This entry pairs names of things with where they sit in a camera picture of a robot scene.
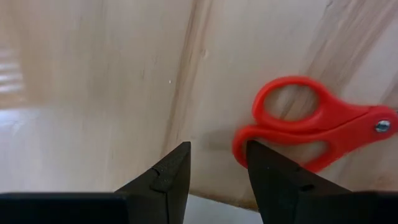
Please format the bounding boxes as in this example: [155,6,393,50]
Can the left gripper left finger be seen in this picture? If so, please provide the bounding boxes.
[0,141,192,224]

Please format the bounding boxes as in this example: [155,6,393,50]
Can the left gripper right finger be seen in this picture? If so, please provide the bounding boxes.
[245,139,398,224]

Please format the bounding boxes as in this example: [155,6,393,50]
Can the red handled scissors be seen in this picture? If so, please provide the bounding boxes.
[231,75,398,174]

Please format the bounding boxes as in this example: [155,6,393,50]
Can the white plastic bin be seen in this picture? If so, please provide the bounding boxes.
[183,193,264,224]

